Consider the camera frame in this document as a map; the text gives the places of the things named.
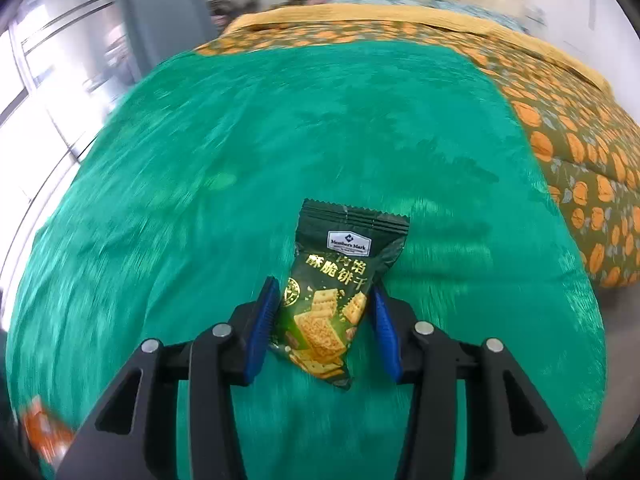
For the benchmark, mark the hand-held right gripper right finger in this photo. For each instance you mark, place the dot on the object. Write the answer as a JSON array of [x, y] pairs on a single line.
[[387, 335]]

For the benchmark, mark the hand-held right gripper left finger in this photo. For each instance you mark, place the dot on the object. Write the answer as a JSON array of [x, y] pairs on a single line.
[[262, 330]]

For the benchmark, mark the dark green cracker packet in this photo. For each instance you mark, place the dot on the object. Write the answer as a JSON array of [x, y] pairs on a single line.
[[325, 270]]

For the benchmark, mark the green patterned cloth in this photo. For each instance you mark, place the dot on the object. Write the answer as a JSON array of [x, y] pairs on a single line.
[[200, 160]]

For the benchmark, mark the orange snack wrapper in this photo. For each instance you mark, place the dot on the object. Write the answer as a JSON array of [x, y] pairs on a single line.
[[45, 435]]

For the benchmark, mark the bed with orange floral quilt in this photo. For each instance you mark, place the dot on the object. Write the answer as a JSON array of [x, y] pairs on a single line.
[[575, 125]]

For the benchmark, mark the grey blue curtain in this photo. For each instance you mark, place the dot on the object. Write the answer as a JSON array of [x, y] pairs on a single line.
[[165, 10]]

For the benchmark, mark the black framed glass door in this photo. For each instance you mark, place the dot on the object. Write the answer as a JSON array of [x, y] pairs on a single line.
[[60, 60]]

